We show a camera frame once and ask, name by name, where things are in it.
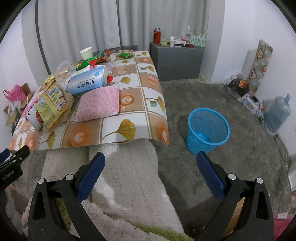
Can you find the grey curtain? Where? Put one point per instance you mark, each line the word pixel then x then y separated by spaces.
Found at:
pixel 54 31

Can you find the patterned tablecloth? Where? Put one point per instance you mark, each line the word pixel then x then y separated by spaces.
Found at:
pixel 142 113

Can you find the pink cloth pack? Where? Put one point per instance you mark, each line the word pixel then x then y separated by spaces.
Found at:
pixel 98 103

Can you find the blue tissue box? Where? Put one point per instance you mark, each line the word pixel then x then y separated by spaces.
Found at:
pixel 87 81

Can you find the blue plastic waste basket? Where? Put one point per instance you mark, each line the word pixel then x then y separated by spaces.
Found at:
pixel 207 129

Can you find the red thermos bottle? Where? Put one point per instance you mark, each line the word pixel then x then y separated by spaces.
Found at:
pixel 157 36

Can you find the green snack bag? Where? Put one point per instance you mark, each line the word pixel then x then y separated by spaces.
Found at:
pixel 101 57

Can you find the yellow orange snack bag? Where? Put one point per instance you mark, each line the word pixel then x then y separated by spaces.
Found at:
pixel 47 106

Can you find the white fleece blanket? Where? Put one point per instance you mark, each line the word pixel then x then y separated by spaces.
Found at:
pixel 128 201

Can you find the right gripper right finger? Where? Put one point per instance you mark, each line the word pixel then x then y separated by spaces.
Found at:
pixel 244 212

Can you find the grey cabinet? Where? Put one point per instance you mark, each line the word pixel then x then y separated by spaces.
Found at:
pixel 174 63

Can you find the small green candy packet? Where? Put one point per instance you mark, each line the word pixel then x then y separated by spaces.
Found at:
pixel 125 55

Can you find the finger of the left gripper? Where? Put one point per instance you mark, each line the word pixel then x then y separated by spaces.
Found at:
pixel 4 155

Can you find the pink plastic bag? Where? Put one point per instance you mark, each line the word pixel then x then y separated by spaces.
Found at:
pixel 16 94

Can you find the cardboard box on floor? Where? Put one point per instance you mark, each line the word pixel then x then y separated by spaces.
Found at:
pixel 12 109

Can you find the white paper cup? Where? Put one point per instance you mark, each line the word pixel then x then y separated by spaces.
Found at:
pixel 86 53

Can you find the clear plastic cup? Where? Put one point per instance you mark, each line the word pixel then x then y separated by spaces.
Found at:
pixel 64 71

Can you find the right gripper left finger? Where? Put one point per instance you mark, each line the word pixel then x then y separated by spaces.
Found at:
pixel 45 220

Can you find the mint green organizer basket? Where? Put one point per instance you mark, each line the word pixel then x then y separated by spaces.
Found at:
pixel 197 41

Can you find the dark snack box on floor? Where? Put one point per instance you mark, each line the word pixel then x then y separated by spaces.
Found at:
pixel 239 86

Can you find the blue water jug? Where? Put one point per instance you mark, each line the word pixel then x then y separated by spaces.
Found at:
pixel 277 114

